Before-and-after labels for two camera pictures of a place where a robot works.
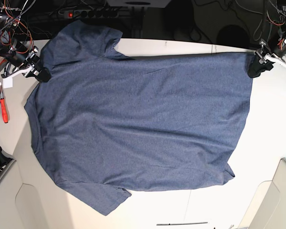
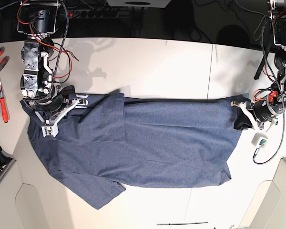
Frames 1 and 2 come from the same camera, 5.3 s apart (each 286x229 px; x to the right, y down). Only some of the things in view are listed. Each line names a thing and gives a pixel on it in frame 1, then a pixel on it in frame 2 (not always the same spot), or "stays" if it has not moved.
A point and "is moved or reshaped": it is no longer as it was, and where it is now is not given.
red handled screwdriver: [4, 110] stays
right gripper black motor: [278, 45] → [264, 110]
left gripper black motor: [20, 56] → [54, 103]
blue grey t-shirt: [105, 124] is moved or reshaped
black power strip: [76, 14] stays
